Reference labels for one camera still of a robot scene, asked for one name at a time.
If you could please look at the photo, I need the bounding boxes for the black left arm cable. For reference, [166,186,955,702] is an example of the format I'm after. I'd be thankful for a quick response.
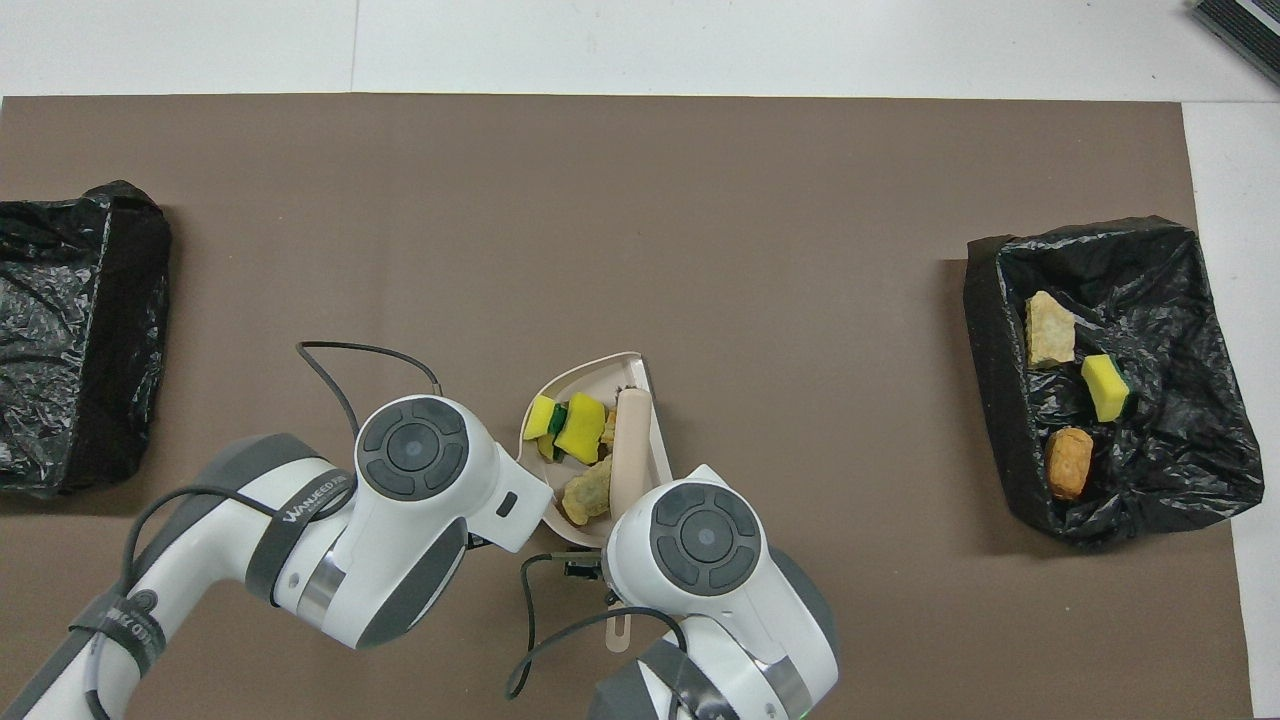
[85,342,443,720]

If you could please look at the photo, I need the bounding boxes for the brown bread roll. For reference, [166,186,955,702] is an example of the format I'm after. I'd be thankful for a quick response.
[1045,427,1095,501]

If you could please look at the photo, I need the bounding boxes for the large striped croissant piece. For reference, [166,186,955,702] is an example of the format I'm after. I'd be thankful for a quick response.
[1025,291,1078,370]

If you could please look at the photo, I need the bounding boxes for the brown table mat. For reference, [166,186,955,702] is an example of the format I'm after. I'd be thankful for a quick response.
[0,93,1256,720]

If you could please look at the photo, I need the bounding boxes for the yellow sponge wedge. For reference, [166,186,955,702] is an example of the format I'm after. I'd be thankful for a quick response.
[1080,353,1133,423]

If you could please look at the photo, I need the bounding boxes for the grey ribbed device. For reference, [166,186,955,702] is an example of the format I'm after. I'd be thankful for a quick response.
[1190,0,1280,86]

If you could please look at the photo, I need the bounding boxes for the rectangular yellow sponge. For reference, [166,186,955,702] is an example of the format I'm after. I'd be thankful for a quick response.
[553,392,608,466]

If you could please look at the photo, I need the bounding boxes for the black bag-lined bin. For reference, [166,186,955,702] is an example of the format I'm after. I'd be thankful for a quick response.
[0,180,173,498]
[964,214,1266,549]

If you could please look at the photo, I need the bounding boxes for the beige brush with black bristles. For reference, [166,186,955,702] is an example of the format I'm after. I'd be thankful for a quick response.
[607,385,657,651]

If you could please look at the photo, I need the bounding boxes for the beige plastic dustpan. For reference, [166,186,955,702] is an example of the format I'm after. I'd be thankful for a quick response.
[517,351,674,549]

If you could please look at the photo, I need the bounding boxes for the pale crusty bread chunk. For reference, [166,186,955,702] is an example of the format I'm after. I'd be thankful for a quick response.
[560,460,614,526]

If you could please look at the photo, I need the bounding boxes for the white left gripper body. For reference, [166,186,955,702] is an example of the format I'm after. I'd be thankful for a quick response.
[470,447,553,554]

